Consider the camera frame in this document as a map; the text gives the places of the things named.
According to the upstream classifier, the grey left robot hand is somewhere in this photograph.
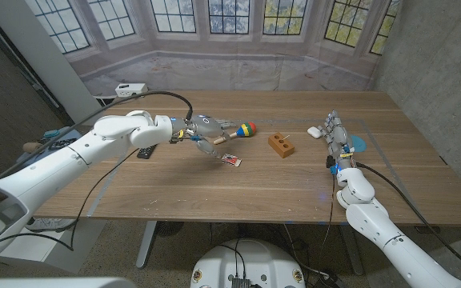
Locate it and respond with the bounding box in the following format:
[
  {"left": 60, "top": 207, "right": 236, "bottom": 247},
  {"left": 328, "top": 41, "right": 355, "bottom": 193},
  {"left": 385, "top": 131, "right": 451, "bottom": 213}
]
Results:
[{"left": 170, "top": 114, "right": 236, "bottom": 159}]

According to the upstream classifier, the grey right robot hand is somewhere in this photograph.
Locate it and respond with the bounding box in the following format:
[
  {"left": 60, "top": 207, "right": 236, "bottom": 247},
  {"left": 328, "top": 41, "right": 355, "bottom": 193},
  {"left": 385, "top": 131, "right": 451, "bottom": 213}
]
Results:
[{"left": 321, "top": 110, "right": 355, "bottom": 169}]

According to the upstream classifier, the orange wooden block with holes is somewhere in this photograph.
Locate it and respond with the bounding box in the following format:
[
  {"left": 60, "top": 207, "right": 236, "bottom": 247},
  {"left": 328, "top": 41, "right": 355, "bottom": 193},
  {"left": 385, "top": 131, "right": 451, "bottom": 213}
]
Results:
[{"left": 267, "top": 132, "right": 295, "bottom": 159}]

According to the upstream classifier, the colourful striped wooden maraca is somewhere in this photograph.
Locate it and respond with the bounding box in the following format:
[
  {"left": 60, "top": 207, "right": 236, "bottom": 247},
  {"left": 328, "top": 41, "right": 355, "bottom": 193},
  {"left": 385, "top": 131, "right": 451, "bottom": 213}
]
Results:
[{"left": 213, "top": 122, "right": 258, "bottom": 146}]

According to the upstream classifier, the black TV remote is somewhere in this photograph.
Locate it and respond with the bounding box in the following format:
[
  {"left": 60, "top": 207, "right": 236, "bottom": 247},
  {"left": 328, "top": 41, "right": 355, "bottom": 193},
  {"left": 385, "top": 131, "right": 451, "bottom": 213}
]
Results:
[{"left": 136, "top": 144, "right": 158, "bottom": 160}]

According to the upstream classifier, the blue round disc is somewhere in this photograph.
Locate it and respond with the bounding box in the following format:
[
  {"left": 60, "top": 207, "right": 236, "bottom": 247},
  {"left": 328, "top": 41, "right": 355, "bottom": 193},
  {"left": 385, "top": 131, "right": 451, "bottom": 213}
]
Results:
[{"left": 350, "top": 134, "right": 369, "bottom": 153}]

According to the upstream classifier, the printed window backdrop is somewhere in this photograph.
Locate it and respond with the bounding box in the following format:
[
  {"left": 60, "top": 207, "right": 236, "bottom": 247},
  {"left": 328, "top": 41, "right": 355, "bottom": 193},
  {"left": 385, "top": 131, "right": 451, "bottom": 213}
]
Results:
[{"left": 24, "top": 0, "right": 403, "bottom": 95}]

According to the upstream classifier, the white power strip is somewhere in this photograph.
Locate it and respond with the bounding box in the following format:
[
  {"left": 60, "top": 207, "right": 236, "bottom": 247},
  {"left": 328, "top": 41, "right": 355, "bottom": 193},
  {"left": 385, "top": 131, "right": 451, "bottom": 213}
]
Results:
[{"left": 114, "top": 82, "right": 149, "bottom": 98}]

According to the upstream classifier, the black round fan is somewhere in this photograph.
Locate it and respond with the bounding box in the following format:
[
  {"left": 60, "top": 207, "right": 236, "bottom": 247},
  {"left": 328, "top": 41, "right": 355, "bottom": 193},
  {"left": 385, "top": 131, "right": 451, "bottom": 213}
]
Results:
[{"left": 156, "top": 221, "right": 185, "bottom": 238}]

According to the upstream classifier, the grey table leg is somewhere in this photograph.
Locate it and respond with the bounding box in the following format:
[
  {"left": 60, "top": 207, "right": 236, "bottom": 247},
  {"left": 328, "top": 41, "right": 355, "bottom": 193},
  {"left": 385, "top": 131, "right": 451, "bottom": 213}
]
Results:
[
  {"left": 135, "top": 221, "right": 158, "bottom": 270},
  {"left": 338, "top": 224, "right": 366, "bottom": 276}
]

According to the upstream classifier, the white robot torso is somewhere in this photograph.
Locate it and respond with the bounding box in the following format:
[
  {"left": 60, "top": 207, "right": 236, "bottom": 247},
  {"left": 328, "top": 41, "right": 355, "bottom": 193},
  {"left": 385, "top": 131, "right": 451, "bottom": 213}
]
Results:
[{"left": 190, "top": 238, "right": 307, "bottom": 288}]

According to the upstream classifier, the grey sneaker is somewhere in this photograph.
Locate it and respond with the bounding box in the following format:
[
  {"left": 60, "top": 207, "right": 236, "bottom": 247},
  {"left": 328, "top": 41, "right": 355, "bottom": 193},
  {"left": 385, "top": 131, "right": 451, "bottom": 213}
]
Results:
[{"left": 25, "top": 218, "right": 75, "bottom": 234}]

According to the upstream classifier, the white pillar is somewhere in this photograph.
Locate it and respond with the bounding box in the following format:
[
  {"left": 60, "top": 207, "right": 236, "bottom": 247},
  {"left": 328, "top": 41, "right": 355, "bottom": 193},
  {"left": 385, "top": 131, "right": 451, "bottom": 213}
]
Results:
[{"left": 0, "top": 0, "right": 106, "bottom": 126}]

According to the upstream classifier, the white flat floor board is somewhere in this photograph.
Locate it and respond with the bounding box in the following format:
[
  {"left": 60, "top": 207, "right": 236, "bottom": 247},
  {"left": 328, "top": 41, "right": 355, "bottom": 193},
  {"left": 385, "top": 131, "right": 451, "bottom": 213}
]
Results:
[{"left": 0, "top": 218, "right": 107, "bottom": 275}]

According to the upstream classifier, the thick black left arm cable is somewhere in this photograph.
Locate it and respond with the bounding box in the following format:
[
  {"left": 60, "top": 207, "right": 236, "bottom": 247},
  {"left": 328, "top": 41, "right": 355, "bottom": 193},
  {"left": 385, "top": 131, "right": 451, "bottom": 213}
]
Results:
[{"left": 0, "top": 90, "right": 194, "bottom": 181}]

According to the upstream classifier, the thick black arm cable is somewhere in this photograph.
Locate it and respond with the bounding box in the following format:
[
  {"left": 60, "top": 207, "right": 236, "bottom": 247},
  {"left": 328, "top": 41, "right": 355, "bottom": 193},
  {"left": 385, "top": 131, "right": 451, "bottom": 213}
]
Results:
[
  {"left": 356, "top": 162, "right": 461, "bottom": 277},
  {"left": 0, "top": 90, "right": 194, "bottom": 181}
]

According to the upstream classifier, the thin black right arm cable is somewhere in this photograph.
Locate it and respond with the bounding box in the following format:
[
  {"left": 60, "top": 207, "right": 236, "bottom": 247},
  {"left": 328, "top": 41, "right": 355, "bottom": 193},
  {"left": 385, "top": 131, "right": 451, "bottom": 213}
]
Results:
[{"left": 322, "top": 175, "right": 338, "bottom": 249}]

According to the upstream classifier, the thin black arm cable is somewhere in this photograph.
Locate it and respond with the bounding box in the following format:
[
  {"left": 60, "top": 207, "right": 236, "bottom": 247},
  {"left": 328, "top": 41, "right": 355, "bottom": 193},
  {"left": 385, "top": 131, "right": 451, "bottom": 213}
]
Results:
[
  {"left": 322, "top": 175, "right": 338, "bottom": 249},
  {"left": 0, "top": 147, "right": 140, "bottom": 253}
]

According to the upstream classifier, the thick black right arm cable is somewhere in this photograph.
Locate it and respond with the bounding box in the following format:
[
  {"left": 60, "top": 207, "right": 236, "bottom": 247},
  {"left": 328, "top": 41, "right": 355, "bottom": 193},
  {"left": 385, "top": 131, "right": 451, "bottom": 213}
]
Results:
[{"left": 356, "top": 162, "right": 461, "bottom": 277}]

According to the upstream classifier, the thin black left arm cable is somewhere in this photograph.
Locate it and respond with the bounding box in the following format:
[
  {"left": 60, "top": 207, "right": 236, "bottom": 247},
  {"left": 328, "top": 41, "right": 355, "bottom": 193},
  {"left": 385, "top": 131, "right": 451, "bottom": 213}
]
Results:
[{"left": 0, "top": 147, "right": 140, "bottom": 253}]

